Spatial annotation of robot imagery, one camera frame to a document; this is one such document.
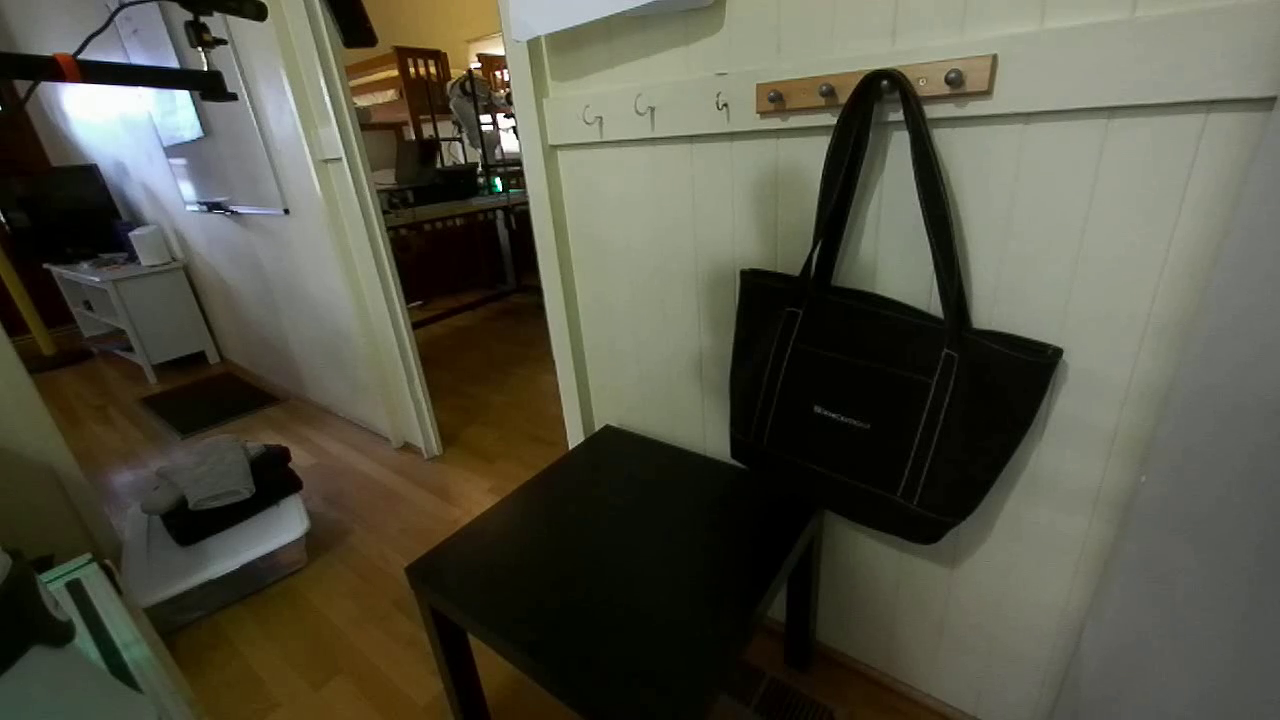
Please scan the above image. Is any black tote bag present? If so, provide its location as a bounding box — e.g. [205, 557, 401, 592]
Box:
[730, 67, 1063, 543]

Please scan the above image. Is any black square side table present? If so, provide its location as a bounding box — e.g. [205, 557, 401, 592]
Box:
[404, 429, 820, 720]

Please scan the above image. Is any wooden chair in kitchen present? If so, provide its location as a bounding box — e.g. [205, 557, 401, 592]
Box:
[398, 50, 450, 143]

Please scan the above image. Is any wooden peg rack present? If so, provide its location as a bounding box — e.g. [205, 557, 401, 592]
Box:
[756, 52, 996, 116]

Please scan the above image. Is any dark floor mat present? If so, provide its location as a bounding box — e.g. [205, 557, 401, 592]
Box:
[146, 371, 272, 437]

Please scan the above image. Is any white bin with clothes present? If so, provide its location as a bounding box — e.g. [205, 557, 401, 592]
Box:
[115, 437, 314, 614]

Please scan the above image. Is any white side cabinet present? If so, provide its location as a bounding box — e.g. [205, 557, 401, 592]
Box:
[50, 259, 220, 379]

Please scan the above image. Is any white door frame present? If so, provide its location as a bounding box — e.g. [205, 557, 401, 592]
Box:
[281, 0, 442, 456]

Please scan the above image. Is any black camera tripod arm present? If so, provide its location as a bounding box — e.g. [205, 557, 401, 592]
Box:
[0, 0, 267, 99]

